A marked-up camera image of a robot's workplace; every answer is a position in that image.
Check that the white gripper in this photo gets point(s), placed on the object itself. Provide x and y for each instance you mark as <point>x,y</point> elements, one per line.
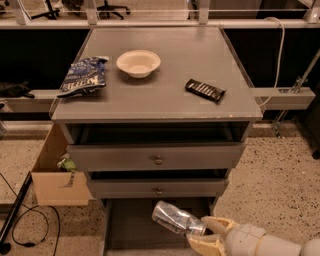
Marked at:
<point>244,239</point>

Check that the silver blue redbull can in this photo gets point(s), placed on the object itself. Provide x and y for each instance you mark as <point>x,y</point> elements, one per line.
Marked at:
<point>177,220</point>

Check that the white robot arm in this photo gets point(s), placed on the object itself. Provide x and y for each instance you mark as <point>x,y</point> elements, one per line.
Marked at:
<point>274,246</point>

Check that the grey middle drawer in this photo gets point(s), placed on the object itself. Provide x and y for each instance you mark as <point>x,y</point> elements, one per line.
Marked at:
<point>157,188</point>

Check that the grey top drawer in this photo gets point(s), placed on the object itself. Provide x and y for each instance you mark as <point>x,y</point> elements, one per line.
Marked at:
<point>155,157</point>

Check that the grey open bottom drawer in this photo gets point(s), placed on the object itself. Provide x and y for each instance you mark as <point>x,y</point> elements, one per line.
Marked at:
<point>129,226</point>

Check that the grey drawer cabinet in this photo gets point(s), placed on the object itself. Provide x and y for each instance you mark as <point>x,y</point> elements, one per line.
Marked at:
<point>157,109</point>

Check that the dark chocolate bar wrapper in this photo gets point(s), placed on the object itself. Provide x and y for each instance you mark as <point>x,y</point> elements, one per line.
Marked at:
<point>204,90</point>

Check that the green item in box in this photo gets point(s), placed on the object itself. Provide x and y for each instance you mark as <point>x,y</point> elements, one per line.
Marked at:
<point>66,163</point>

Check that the cardboard box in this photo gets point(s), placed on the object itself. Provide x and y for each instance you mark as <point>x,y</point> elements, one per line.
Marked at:
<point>54,186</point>

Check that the white paper bowl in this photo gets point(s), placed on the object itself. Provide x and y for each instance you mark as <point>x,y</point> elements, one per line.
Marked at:
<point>138,63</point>

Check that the blue kettle chips bag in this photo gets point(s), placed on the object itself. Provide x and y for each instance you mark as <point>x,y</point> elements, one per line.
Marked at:
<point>84,77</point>

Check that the black floor bar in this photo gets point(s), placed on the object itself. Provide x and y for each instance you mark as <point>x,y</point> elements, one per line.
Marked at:
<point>11,211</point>

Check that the black office chair base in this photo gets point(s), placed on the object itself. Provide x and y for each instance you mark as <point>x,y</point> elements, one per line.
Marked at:
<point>107,10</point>

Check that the black object on rail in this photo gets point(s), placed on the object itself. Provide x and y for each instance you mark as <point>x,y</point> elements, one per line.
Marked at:
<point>15,90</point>

